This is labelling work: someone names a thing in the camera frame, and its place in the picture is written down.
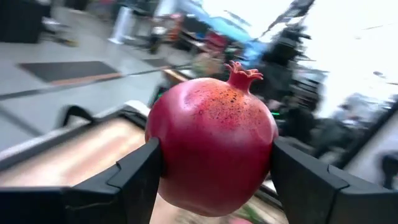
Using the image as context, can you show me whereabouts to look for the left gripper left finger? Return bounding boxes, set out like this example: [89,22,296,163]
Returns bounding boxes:
[63,137,163,224]

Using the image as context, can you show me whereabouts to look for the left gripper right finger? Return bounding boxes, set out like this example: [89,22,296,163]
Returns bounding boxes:
[272,136,398,224]

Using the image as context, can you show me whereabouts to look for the red pomegranate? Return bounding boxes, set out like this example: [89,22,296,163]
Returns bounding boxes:
[144,60,279,218]

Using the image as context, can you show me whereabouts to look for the black hazard-striped floor mat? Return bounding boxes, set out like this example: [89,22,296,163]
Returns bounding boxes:
[18,60,123,87]

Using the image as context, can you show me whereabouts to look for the black cabinet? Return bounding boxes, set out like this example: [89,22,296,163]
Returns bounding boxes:
[0,0,52,44]

